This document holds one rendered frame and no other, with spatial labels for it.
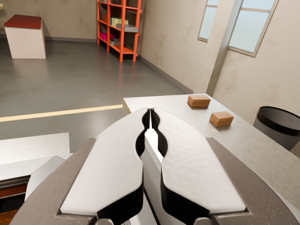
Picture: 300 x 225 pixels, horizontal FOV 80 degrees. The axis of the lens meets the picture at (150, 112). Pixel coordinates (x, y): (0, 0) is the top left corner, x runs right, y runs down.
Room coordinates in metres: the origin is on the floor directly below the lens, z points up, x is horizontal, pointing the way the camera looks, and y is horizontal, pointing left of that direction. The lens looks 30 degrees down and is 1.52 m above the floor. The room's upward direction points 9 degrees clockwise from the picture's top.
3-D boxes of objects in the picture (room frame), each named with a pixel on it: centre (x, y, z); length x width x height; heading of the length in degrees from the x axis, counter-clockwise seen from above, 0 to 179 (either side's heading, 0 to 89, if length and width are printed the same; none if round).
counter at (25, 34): (5.36, 3.80, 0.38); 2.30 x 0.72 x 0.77; 31
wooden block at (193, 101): (1.00, -0.28, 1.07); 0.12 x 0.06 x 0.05; 111
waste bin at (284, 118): (1.89, -1.52, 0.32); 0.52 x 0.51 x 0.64; 29
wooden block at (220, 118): (0.82, -0.37, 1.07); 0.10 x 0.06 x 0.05; 117
